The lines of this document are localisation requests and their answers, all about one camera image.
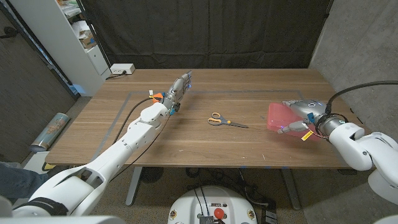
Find black curtain backdrop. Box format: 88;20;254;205
80;0;333;70

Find orange and grey scissors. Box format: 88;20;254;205
207;112;249;129

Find black power brick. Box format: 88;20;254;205
261;202;278;224

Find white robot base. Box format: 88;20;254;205
167;185;258;224

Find dark shoe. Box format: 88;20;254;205
46;165;71;183

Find cardboard box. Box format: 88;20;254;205
79;33;97;49

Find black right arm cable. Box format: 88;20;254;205
325;80;398;114

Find white power strip box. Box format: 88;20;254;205
109;63;136;75

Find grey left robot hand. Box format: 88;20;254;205
161;70;193;114

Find black round floor device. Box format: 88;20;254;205
140;167;165;184

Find pink plastic pencil case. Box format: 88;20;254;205
266;102;323;142

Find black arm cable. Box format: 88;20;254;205
113;97;155;144
325;80;398;114

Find grey table leg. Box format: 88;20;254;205
125;167;143;207
280;169;302;211

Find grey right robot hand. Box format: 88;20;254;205
277;99;330;135

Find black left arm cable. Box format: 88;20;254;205
113;97;155;144

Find person leg in jeans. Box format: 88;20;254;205
0;163;49;200

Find white shelf cabinet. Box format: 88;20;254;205
9;0;112;97

